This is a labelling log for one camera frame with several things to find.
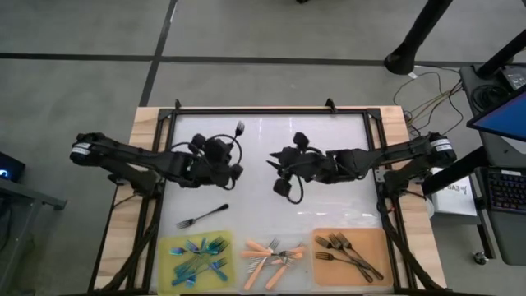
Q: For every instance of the computer monitor blue screen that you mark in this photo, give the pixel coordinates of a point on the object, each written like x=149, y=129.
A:
x=505, y=119

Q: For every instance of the black caster wheel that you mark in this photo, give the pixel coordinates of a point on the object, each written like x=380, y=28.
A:
x=480, y=259

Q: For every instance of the white table mat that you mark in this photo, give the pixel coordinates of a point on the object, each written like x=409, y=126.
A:
x=328, y=205

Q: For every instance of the black power adapter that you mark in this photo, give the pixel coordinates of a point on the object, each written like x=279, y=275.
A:
x=513, y=78

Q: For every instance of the black monitor stand pole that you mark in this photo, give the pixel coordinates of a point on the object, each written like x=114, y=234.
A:
x=505, y=51

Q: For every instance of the white printed paper box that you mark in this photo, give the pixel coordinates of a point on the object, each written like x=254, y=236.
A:
x=452, y=201

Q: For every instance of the black stand strut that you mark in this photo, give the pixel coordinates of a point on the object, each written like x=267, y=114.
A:
x=456, y=172

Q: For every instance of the black floor pole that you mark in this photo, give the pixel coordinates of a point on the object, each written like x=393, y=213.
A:
x=415, y=33

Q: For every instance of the grey metal stand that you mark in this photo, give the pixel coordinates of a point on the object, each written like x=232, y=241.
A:
x=24, y=193

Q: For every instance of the clear plastic tray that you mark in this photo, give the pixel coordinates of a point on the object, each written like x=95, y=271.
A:
x=304, y=281

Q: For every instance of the black device blue light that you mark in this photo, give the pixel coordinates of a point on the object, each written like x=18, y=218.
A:
x=12, y=166

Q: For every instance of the black table frame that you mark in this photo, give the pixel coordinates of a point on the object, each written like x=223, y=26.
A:
x=267, y=111

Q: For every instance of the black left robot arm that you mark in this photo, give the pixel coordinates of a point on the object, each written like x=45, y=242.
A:
x=123, y=155

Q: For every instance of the black computer keyboard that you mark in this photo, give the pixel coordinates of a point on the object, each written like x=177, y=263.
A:
x=507, y=191

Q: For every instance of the black frame clamp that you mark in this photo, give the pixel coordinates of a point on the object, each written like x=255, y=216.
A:
x=177, y=103
x=330, y=104

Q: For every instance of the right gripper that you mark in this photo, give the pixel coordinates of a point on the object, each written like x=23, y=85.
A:
x=312, y=164

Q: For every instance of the grey equipment cart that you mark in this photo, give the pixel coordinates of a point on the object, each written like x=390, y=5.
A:
x=509, y=238

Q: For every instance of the orange plastic tray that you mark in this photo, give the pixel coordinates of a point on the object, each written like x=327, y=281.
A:
x=378, y=246

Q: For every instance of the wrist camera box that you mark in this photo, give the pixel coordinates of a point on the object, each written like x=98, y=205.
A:
x=198, y=141
x=282, y=187

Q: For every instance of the yellow plastic tray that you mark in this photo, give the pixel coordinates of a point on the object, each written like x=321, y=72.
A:
x=164, y=267

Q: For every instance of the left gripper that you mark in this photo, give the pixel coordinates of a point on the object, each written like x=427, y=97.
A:
x=209, y=168

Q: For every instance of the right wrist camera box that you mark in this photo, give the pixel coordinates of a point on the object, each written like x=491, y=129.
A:
x=282, y=187

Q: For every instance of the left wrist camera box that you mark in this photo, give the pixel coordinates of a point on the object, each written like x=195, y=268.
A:
x=198, y=141

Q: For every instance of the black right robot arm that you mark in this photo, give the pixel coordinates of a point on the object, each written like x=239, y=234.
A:
x=402, y=152

